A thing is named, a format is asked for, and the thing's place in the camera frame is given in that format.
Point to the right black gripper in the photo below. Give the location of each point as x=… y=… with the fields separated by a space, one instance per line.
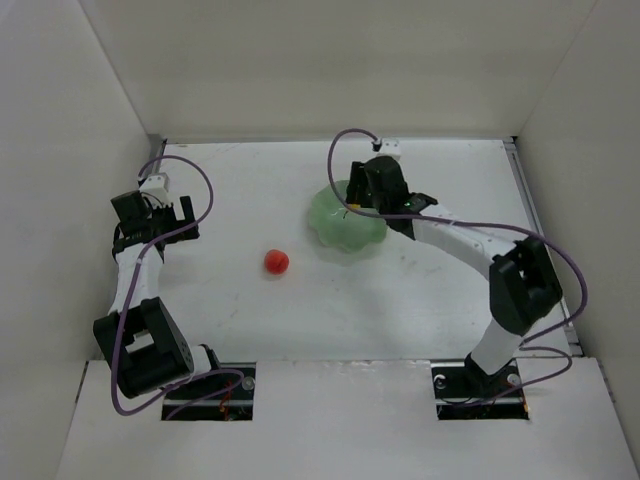
x=358 y=185

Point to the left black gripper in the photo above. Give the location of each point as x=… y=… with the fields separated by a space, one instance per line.
x=176 y=223

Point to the red fake peach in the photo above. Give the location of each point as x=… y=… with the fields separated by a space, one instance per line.
x=276 y=262

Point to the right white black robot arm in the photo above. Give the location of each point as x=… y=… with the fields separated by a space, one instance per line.
x=523 y=285

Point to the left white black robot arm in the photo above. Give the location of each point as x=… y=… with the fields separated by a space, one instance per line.
x=139 y=338

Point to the green scalloped fruit bowl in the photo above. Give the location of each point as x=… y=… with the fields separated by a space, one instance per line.
x=339 y=228

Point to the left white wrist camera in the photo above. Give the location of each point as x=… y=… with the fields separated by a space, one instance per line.
x=156 y=185

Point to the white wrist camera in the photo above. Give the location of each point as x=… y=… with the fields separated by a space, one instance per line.
x=387 y=147
x=156 y=185

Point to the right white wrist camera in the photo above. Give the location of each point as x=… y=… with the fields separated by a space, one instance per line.
x=387 y=147

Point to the left aluminium table rail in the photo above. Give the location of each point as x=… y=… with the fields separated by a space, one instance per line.
x=157 y=147

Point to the aluminium table rail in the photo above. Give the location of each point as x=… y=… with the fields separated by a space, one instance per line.
x=157 y=147
x=567 y=325

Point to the right aluminium table rail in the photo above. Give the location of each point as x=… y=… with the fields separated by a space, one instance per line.
x=567 y=325

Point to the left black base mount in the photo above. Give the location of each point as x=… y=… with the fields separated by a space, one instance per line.
x=219 y=398

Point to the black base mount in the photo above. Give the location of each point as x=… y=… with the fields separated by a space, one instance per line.
x=219 y=398
x=458 y=398

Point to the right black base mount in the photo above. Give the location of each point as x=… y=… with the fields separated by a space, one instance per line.
x=458 y=398

